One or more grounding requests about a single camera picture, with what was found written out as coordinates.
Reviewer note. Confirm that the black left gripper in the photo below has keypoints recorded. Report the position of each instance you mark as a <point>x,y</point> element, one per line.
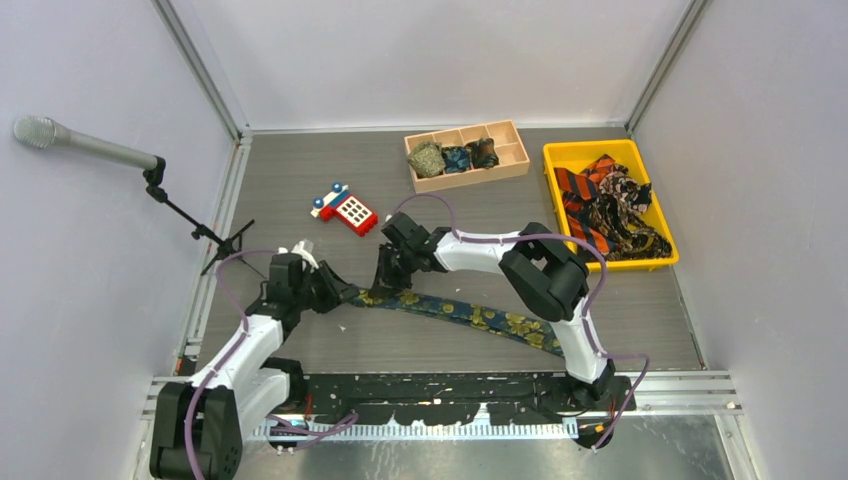
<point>336,298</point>

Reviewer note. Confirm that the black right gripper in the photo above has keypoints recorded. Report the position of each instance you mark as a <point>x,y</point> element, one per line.
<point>385,282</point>

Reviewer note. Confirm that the blue yellow floral tie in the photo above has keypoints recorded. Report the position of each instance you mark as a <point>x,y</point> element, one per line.
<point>529,331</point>

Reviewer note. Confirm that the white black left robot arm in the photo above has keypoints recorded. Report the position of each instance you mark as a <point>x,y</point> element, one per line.
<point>201,424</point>

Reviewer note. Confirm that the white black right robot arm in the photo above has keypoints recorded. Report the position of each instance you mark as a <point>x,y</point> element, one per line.
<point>549,278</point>

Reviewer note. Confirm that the red white toy brick block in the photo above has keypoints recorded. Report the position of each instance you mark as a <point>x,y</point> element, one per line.
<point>341,204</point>

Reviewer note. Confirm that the black microphone stand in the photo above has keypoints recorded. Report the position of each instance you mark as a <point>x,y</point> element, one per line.
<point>224,247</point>

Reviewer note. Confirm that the olive green rolled tie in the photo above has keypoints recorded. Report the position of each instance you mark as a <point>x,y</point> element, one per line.
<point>426,159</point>

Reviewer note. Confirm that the wooden divided tray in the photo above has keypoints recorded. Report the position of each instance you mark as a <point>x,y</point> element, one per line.
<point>514,160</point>

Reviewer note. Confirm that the blue rolled tie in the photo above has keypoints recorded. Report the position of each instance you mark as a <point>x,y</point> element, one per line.
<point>457,159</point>

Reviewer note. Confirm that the dark brown rolled tie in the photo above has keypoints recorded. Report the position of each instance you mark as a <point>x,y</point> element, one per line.
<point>482,153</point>

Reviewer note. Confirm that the orange navy striped tie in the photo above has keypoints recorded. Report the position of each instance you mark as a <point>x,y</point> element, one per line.
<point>579,193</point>

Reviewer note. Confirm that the yellow plastic bin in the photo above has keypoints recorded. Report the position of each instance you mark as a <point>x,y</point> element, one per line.
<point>576,156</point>

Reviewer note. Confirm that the black floral patterned tie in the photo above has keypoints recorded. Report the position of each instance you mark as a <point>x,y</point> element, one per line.
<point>619,215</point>

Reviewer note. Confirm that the silver microphone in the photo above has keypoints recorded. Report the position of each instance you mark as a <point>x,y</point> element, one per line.
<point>44,133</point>

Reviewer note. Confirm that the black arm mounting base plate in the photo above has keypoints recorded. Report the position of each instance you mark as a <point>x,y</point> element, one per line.
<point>452,406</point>

